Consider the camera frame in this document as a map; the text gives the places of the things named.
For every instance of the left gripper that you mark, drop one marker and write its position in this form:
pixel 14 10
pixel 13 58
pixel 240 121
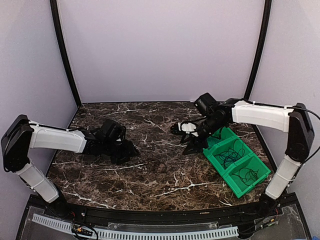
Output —
pixel 128 152

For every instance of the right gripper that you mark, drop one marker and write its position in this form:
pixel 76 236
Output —
pixel 195 143

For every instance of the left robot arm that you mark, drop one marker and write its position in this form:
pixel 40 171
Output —
pixel 24 134

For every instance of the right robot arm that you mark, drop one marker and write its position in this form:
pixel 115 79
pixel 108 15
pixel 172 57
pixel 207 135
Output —
pixel 293 120

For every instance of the green bin near compartment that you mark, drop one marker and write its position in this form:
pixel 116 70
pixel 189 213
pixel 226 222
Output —
pixel 245 175

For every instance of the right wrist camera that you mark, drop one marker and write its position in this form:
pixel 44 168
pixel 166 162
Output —
pixel 184 128

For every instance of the black front rail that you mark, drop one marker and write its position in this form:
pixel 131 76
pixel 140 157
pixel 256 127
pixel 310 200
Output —
pixel 244 214

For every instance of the white slotted cable duct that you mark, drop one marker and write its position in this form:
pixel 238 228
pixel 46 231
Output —
pixel 119 231

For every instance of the left black frame post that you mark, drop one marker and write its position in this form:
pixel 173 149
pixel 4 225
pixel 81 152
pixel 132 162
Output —
pixel 63 52

